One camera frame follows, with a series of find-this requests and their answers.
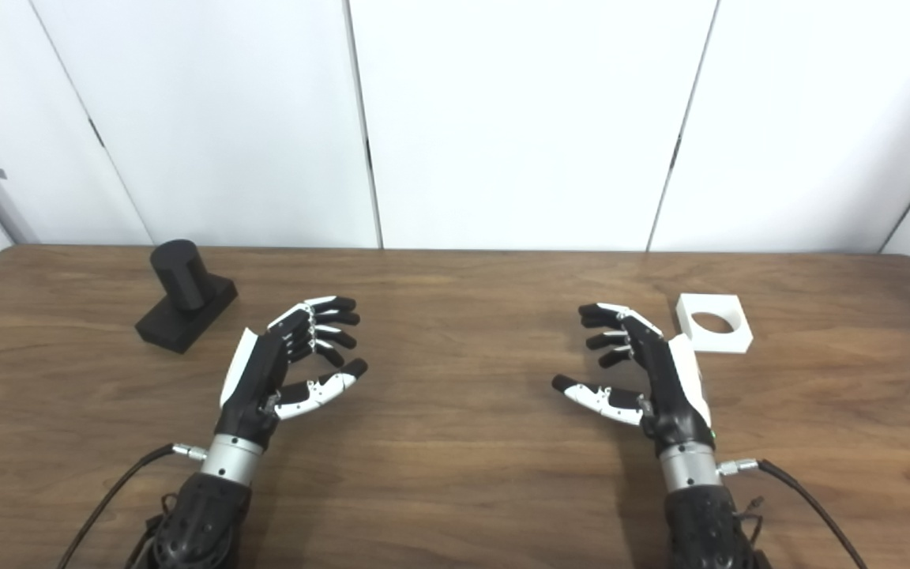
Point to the white square piece with hole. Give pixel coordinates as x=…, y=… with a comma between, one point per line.
x=731, y=338

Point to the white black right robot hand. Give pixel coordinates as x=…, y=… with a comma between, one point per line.
x=672, y=387

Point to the black peg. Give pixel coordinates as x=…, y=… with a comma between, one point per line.
x=182, y=296

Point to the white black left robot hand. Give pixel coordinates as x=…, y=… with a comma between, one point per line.
x=253, y=371

